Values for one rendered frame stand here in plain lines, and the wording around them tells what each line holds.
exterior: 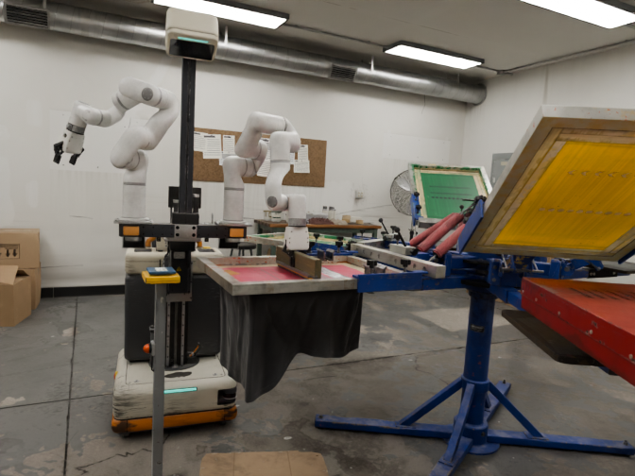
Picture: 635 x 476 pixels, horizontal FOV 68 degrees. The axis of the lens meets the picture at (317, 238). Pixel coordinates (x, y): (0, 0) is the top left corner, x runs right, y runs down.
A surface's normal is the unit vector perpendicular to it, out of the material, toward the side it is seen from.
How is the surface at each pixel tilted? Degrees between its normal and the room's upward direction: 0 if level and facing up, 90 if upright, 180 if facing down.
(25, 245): 89
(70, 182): 90
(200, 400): 90
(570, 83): 90
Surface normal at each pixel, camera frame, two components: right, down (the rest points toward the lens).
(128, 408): 0.35, 0.12
